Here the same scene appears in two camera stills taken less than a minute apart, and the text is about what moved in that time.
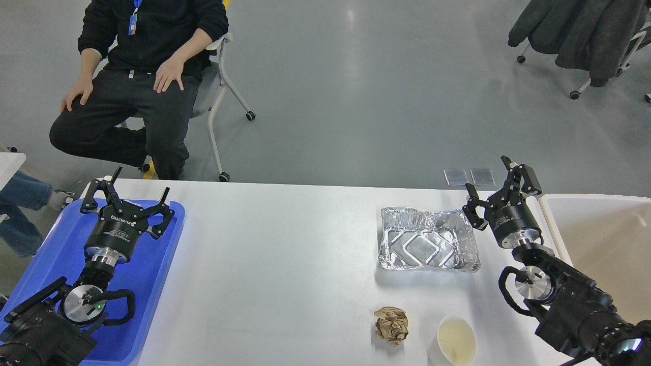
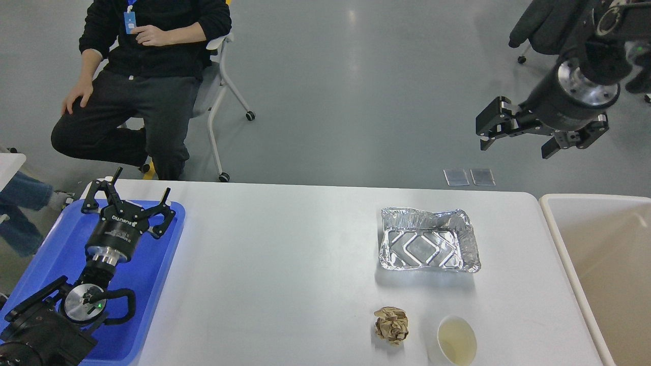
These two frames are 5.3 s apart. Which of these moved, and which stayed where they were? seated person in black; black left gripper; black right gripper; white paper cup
Moved: black right gripper
Stayed: white paper cup; seated person in black; black left gripper
